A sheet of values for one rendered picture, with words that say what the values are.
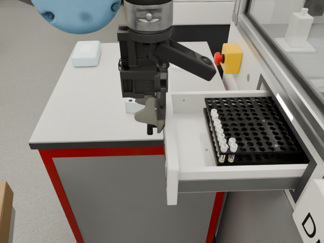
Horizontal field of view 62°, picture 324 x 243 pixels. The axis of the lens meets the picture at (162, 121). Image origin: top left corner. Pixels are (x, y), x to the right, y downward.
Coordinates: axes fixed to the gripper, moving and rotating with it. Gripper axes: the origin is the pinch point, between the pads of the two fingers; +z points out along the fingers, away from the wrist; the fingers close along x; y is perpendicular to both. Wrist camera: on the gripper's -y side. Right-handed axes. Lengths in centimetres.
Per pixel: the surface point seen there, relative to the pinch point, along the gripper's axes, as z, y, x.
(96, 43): 10, 24, -62
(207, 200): 46, -17, -11
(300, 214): 5.7, -23.0, 18.7
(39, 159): 91, 73, -73
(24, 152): 91, 84, -80
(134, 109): 13.1, 7.4, -21.4
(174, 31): 14, -9, -82
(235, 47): -0.7, -23.3, -33.3
